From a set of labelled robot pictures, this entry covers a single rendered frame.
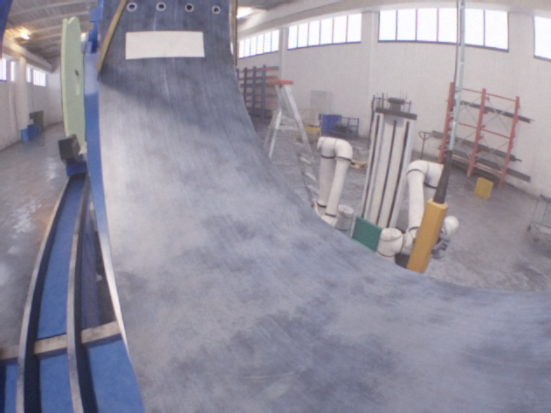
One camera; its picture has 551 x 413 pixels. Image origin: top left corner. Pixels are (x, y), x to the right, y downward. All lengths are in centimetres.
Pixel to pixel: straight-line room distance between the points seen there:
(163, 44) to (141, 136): 52
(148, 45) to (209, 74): 34
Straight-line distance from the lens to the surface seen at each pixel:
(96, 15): 200
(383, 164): 216
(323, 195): 218
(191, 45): 143
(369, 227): 225
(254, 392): 43
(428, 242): 108
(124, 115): 118
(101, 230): 131
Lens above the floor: 182
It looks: 25 degrees down
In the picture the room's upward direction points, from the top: 3 degrees clockwise
